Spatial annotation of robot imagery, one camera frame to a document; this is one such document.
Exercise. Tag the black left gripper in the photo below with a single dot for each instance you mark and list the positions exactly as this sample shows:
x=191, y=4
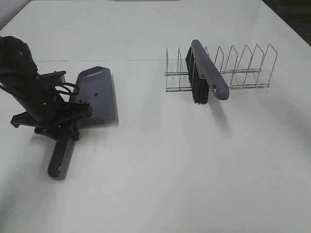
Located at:
x=51, y=118

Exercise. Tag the purple plastic dustpan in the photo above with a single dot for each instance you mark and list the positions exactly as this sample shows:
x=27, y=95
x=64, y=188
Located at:
x=96, y=79

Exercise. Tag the purple brush black bristles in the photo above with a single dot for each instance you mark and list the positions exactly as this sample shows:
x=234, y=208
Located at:
x=203, y=75

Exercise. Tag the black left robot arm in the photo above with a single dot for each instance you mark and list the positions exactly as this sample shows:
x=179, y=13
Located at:
x=39, y=95

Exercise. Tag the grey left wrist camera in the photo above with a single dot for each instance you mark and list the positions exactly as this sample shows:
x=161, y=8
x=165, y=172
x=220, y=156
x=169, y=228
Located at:
x=54, y=78

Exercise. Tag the metal wire dish rack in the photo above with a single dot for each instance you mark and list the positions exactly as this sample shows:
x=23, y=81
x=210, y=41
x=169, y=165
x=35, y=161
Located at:
x=250, y=68

